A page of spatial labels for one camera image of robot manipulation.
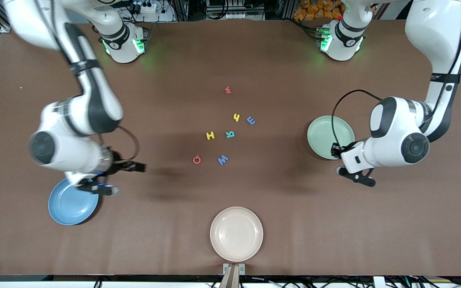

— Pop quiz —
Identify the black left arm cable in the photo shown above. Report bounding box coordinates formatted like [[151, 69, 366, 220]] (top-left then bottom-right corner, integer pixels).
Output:
[[331, 89, 383, 145]]

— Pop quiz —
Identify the blue plate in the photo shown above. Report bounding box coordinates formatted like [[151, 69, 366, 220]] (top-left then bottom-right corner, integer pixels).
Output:
[[48, 178, 100, 226]]

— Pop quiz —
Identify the green plate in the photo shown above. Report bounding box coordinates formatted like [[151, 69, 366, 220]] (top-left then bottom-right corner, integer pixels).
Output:
[[307, 116, 355, 160]]

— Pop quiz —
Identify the grey electronics box with cables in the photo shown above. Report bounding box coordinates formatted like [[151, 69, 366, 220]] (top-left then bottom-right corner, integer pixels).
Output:
[[206, 0, 269, 21]]

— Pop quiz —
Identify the beige plate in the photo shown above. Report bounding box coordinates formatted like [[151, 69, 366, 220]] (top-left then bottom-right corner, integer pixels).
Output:
[[210, 206, 264, 263]]

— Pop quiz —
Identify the bag of orange items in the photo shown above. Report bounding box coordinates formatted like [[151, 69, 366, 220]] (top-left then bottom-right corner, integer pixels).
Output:
[[293, 0, 345, 21]]

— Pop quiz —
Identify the white power strip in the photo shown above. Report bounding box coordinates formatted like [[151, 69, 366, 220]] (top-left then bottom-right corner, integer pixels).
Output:
[[132, 1, 158, 15]]

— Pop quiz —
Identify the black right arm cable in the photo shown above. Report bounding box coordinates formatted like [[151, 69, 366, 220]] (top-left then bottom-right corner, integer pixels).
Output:
[[114, 126, 140, 164]]

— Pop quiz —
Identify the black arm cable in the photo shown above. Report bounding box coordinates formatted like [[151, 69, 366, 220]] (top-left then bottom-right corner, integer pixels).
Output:
[[114, 126, 140, 164], [331, 89, 383, 145]]

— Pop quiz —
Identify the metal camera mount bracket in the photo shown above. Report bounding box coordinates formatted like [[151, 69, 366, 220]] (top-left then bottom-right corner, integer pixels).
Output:
[[222, 263, 246, 288]]

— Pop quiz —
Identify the brown table cover sheet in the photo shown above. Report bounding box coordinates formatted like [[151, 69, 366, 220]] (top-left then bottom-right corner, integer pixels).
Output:
[[0, 18, 461, 277]]

